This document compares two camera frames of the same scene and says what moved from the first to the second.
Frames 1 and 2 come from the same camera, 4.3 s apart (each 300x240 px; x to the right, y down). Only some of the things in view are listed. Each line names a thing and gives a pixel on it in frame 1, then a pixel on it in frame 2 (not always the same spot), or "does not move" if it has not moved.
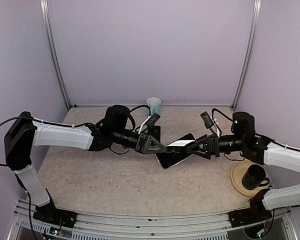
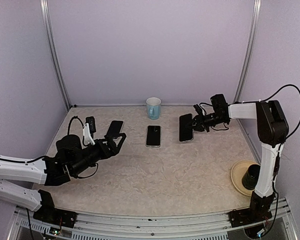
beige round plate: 237,171 does not move
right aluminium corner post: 256,17 does not move
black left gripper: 148,139 to 113,151
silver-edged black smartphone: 155,132 does not move
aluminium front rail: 280,226 does not move
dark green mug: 254,177 does not move
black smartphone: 176,152 to 185,127
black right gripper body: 215,141 to 204,122
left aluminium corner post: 44,10 does not move
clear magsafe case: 167,160 to 186,128
